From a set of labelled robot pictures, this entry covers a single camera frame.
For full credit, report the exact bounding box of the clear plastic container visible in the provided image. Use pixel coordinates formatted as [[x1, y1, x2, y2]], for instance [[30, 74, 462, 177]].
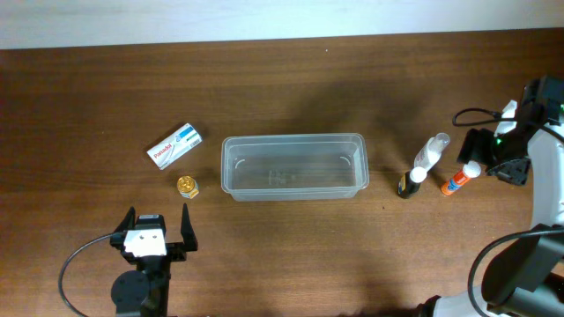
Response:
[[221, 133, 369, 202]]

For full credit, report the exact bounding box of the dark bottle white cap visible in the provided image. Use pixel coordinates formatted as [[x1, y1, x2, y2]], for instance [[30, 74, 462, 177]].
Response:
[[397, 166, 427, 199]]

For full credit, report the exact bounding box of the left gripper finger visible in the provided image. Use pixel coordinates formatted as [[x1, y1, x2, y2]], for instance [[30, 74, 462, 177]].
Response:
[[114, 207, 136, 233], [181, 203, 198, 252]]

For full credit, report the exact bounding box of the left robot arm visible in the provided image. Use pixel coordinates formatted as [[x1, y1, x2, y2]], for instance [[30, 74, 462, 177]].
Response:
[[110, 205, 198, 316]]

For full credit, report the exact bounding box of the white Calamine lotion bottle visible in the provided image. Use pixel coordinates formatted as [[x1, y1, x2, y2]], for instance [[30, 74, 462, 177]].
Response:
[[413, 132, 450, 172]]

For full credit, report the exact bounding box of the white Panadol box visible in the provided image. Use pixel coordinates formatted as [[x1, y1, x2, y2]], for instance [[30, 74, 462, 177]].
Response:
[[146, 123, 203, 170]]

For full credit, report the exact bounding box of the orange tube white cap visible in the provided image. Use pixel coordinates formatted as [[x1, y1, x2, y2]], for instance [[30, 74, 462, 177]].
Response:
[[441, 161, 481, 195]]

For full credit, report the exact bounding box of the gold lid balm jar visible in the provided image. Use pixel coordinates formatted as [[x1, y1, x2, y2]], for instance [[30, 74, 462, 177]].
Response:
[[177, 176, 199, 199]]

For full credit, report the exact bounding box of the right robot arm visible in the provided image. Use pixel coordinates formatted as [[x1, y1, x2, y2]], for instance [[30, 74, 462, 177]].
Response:
[[415, 75, 563, 317]]

